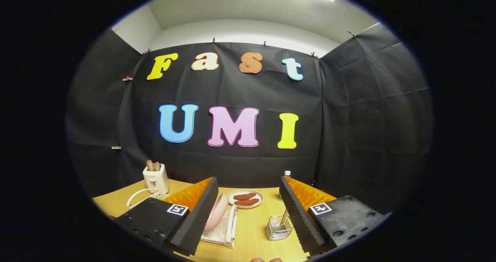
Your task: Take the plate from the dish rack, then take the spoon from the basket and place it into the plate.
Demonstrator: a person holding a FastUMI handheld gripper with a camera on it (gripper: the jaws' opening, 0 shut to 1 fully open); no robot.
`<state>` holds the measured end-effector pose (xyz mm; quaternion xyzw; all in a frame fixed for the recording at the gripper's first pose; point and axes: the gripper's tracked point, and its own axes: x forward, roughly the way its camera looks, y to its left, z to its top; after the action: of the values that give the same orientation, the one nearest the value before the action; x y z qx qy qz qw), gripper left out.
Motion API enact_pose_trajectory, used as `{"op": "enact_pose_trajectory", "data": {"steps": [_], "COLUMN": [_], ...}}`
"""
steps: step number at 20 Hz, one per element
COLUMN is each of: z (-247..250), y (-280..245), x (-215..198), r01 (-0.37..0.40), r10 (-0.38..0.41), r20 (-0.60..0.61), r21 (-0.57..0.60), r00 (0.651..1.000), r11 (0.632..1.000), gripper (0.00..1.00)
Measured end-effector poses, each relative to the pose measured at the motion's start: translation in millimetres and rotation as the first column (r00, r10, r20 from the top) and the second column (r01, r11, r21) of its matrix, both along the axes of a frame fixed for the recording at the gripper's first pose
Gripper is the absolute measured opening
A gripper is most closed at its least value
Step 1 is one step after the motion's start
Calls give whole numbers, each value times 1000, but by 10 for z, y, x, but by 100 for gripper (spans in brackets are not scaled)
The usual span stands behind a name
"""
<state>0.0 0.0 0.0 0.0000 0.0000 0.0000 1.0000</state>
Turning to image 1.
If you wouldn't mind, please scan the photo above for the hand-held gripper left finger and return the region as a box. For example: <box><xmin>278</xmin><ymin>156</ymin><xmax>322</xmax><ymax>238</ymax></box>
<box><xmin>110</xmin><ymin>177</ymin><xmax>219</xmax><ymax>257</ymax></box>

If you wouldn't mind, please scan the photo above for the white wire dish rack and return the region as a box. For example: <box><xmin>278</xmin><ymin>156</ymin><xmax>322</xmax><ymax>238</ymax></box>
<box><xmin>127</xmin><ymin>188</ymin><xmax>238</xmax><ymax>249</ymax></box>

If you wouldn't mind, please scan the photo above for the green label drink bottle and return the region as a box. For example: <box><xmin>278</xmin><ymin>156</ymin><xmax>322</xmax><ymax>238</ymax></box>
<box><xmin>277</xmin><ymin>171</ymin><xmax>291</xmax><ymax>201</ymax></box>

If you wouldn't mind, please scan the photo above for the black backdrop cloth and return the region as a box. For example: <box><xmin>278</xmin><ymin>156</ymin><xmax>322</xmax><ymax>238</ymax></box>
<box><xmin>66</xmin><ymin>22</ymin><xmax>434</xmax><ymax>216</ymax></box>

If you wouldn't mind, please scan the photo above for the pink plate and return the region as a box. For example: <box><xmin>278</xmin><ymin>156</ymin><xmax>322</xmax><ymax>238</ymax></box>
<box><xmin>203</xmin><ymin>193</ymin><xmax>230</xmax><ymax>232</ymax></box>

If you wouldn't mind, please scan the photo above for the white plate with sausages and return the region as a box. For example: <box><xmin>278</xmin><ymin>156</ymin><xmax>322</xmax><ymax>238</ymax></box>
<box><xmin>227</xmin><ymin>190</ymin><xmax>264</xmax><ymax>209</ymax></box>

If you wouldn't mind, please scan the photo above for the white toaster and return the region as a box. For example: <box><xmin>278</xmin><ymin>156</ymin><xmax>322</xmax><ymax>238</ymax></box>
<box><xmin>143</xmin><ymin>164</ymin><xmax>169</xmax><ymax>194</ymax></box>

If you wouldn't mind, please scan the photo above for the silver wire basket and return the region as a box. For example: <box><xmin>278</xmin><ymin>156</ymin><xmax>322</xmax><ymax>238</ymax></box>
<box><xmin>266</xmin><ymin>215</ymin><xmax>294</xmax><ymax>241</ymax></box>

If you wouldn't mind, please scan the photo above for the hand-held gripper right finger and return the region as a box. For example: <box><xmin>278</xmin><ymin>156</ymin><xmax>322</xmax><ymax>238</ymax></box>
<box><xmin>279</xmin><ymin>176</ymin><xmax>392</xmax><ymax>259</ymax></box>

